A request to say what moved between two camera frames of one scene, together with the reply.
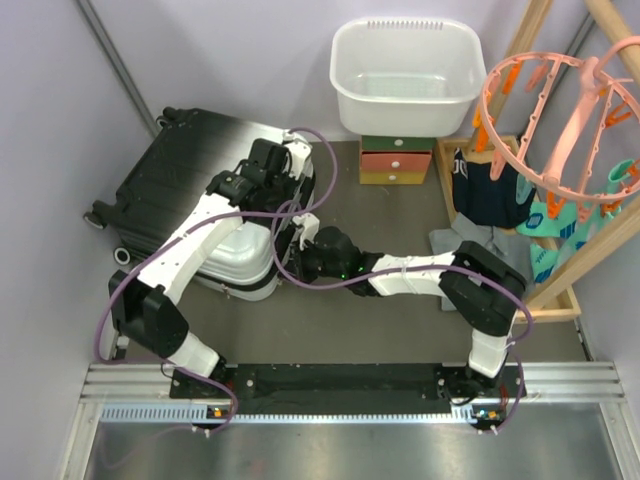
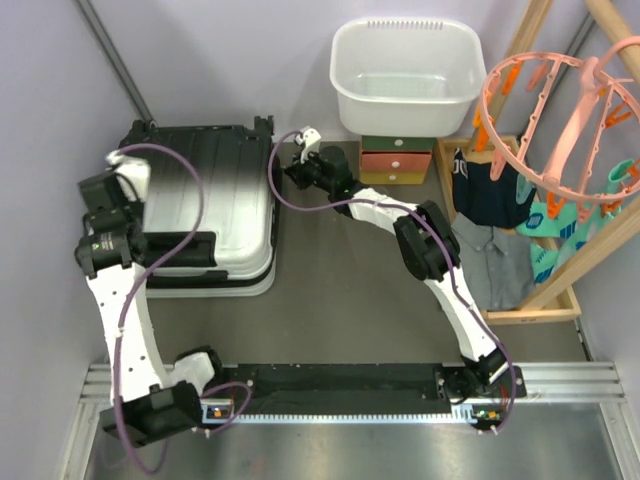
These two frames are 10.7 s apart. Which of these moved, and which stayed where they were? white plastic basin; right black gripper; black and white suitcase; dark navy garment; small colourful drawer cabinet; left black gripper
Moved: black and white suitcase; left black gripper; right black gripper
Stayed: white plastic basin; small colourful drawer cabinet; dark navy garment
